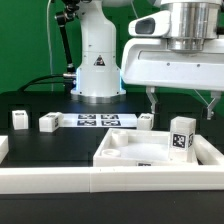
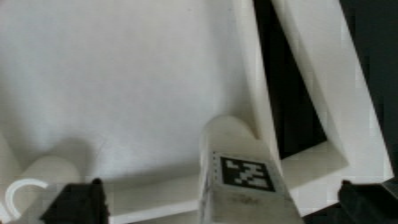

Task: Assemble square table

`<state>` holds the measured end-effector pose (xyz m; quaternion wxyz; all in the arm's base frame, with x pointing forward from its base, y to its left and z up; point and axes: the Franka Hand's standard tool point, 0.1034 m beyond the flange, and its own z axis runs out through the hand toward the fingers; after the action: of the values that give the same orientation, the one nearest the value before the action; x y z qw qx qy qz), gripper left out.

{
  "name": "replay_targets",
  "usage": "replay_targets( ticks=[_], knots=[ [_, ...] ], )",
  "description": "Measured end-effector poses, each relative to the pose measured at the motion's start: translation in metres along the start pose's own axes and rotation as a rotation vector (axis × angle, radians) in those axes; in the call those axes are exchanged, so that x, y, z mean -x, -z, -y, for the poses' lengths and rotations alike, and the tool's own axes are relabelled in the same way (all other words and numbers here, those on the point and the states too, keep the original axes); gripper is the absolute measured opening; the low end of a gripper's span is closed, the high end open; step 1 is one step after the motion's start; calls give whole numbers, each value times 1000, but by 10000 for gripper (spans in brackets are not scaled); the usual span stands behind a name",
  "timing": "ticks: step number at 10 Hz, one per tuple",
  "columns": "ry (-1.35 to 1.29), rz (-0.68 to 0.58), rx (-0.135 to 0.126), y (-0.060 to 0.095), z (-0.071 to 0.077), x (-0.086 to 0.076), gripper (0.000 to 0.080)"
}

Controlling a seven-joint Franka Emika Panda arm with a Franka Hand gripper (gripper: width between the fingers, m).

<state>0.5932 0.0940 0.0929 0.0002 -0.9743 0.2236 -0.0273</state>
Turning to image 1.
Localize white thin cable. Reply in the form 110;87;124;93
45;0;55;92

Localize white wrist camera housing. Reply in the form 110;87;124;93
128;10;171;37

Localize white sheet with markers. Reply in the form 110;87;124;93
62;113;137;127

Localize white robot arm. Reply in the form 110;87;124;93
73;0;224;118

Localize white square table top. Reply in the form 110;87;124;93
93;128;198;167

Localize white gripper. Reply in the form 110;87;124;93
121;38;224;120

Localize white fence wall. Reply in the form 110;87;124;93
0;136;9;164
0;165;224;194
193;135;224;166

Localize white right fence wall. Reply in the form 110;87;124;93
193;135;224;166

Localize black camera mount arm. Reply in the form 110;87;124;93
55;0;80;92

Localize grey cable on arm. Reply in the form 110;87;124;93
193;89;210;107

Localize white left fence wall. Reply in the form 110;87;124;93
0;136;9;164

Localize white front fence wall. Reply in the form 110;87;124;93
0;165;224;194

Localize black cable bundle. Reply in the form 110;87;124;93
18;73;68;92

